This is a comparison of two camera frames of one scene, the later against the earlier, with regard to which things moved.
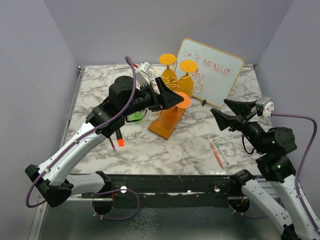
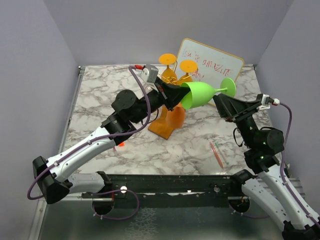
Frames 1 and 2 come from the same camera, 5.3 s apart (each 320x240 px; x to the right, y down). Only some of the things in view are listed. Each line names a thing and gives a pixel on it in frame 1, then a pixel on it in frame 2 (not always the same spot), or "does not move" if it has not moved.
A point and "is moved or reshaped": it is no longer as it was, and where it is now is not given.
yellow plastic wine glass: [169, 77] does not move
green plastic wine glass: [136, 116] is moved or reshaped
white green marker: [217, 145] does not move
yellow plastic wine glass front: [185, 82] does not move
